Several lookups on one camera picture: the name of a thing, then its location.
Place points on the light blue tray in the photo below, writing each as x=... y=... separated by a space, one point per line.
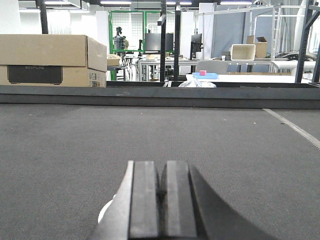
x=208 y=75

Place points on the black computer monitor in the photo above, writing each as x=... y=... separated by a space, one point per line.
x=153 y=42

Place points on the white plastic bin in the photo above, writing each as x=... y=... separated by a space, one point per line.
x=243 y=52

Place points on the large cardboard box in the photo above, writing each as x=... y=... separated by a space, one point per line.
x=52 y=60

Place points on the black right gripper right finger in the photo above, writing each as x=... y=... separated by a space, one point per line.
x=192 y=210

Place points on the dark table edge rail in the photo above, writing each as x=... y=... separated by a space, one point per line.
x=232 y=95

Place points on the small pink cube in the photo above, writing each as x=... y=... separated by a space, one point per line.
x=202 y=72

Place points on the crumpled clear plastic bag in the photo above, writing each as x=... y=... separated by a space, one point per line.
x=192 y=82

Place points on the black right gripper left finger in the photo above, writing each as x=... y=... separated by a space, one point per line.
x=133 y=213

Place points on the small brown cardboard box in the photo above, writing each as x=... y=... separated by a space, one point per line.
x=261 y=45

